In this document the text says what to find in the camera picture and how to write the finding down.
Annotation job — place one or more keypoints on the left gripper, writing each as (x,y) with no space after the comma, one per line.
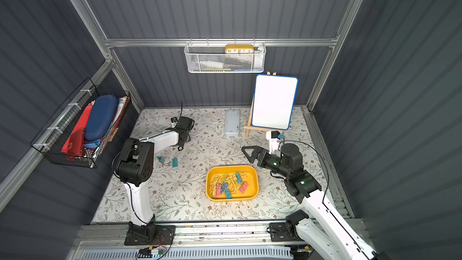
(182,138)

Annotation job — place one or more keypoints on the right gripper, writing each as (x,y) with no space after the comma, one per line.
(261,156)

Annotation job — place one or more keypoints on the pink binder clip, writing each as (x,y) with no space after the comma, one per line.
(244,187)

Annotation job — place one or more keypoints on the yellow binder clip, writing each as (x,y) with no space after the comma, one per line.
(215,180)

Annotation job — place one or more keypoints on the yellow storage box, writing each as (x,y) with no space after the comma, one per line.
(234,176)

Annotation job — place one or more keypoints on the blue binder clip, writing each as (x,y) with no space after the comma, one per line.
(224,187)

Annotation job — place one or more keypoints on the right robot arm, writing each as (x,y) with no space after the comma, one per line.
(318,223)

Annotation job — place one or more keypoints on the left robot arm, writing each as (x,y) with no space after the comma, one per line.
(134,165)

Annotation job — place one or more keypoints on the light blue plastic case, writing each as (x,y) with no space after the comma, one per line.
(232,123)

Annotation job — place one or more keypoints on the wooden easel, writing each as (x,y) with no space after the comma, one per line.
(261,128)

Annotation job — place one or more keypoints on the blue oval pouch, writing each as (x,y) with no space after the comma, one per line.
(101,117)

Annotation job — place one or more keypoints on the yellow clock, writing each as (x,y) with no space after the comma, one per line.
(239,49)

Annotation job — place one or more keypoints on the whiteboard with blue frame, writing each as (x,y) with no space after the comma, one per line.
(287,90)

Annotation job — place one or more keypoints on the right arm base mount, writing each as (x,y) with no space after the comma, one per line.
(285,232)

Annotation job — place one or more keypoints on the white wire wall basket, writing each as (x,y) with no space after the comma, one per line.
(211,58)

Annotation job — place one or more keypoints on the black wire side basket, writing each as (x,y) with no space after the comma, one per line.
(49,144)

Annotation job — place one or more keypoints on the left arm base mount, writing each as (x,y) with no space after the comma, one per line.
(149,234)

